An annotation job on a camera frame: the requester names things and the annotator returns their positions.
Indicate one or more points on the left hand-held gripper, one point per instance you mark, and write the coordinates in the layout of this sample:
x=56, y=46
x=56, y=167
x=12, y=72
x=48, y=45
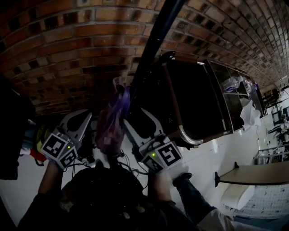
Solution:
x=58, y=150

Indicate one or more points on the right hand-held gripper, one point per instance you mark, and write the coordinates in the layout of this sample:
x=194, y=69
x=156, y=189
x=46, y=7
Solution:
x=168, y=154

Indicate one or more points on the purple cloth garment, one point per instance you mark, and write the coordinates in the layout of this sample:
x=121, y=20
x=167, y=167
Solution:
x=111, y=128

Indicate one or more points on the black metal rail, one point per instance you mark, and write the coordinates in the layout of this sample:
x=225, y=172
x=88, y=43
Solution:
x=158, y=38

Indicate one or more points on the person's right forearm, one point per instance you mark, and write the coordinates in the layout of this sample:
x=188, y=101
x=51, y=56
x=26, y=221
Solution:
x=159, y=187

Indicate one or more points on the person's left forearm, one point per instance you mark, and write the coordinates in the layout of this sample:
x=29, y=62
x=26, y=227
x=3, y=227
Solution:
x=50, y=180

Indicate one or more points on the yellow and red clothes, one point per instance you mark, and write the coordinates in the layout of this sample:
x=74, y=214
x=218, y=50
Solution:
x=36, y=144

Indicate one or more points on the person's right shoe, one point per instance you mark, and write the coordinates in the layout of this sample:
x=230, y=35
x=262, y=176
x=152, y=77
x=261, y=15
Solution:
x=181, y=179

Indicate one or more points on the brown fabric wardrobe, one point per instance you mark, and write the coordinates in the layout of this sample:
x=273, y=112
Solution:
x=198, y=99

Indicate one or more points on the black hanging coat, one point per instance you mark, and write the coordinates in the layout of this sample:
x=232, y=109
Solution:
x=13, y=126

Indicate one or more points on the person's dark jacket torso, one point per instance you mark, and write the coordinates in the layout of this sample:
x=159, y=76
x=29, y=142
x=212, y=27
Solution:
x=101, y=198

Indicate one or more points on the person's right leg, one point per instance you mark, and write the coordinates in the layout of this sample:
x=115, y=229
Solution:
x=203, y=209

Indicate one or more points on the clear plastic bottle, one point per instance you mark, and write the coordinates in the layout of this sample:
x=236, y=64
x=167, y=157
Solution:
x=232, y=84

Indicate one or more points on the white crumpled cloth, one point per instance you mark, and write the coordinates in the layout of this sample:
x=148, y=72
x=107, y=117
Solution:
x=249, y=115

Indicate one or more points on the white chair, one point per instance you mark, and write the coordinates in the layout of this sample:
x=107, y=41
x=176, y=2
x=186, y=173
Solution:
x=237, y=196

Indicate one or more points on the white metal frame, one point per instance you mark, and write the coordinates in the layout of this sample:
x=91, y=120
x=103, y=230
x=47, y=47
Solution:
x=271, y=154

